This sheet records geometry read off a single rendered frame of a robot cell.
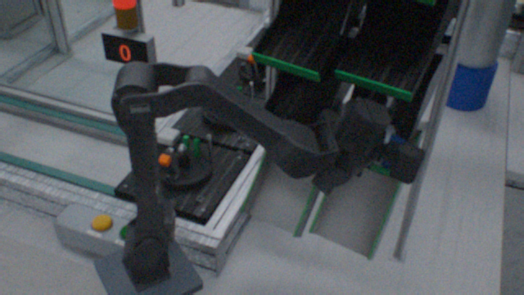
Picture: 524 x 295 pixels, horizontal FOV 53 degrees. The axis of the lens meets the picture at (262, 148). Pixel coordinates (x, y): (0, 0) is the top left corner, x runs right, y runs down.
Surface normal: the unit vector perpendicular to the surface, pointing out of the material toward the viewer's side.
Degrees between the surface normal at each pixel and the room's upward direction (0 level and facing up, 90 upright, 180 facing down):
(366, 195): 45
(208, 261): 90
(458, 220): 0
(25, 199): 90
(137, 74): 10
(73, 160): 0
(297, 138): 30
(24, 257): 0
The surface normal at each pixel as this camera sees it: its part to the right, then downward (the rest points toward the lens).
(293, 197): -0.35, -0.19
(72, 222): 0.03, -0.79
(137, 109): 0.08, 0.62
